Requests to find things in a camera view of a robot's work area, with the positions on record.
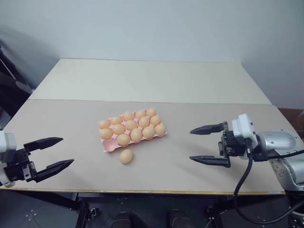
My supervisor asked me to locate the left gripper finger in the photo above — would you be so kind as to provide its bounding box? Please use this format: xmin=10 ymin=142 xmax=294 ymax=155
xmin=23 ymin=137 xmax=64 ymax=155
xmin=35 ymin=159 xmax=75 ymax=183

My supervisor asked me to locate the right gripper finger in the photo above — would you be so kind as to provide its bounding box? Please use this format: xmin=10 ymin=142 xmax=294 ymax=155
xmin=189 ymin=155 xmax=231 ymax=168
xmin=190 ymin=121 xmax=230 ymax=136

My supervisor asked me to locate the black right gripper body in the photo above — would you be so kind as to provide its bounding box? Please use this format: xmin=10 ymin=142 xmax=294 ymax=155
xmin=218 ymin=129 xmax=249 ymax=159

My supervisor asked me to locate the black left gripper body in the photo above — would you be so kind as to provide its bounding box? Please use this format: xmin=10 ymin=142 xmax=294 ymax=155
xmin=3 ymin=147 xmax=38 ymax=183

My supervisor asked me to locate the pink egg tray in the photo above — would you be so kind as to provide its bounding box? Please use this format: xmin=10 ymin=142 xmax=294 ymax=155
xmin=98 ymin=113 xmax=167 ymax=152

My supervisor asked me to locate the black table leg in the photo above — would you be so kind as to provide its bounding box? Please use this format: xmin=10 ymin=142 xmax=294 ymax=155
xmin=75 ymin=193 xmax=90 ymax=228

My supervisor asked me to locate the black equipment beside table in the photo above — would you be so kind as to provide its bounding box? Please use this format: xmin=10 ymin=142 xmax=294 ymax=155
xmin=0 ymin=40 xmax=36 ymax=124

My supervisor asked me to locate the dark rounded shape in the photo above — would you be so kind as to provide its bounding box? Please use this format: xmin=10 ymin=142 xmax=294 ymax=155
xmin=111 ymin=210 xmax=140 ymax=228
xmin=168 ymin=209 xmax=190 ymax=228

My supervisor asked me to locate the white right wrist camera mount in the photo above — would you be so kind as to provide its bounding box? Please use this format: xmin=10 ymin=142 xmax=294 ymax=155
xmin=231 ymin=114 xmax=259 ymax=160

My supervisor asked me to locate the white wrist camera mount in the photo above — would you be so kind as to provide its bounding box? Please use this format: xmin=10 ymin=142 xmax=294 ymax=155
xmin=0 ymin=131 xmax=17 ymax=188
xmin=231 ymin=114 xmax=259 ymax=160

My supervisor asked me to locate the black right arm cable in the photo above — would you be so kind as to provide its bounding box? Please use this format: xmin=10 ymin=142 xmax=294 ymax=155
xmin=233 ymin=139 xmax=304 ymax=224

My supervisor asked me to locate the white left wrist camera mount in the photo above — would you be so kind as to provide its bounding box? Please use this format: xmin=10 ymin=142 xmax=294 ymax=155
xmin=0 ymin=131 xmax=17 ymax=188

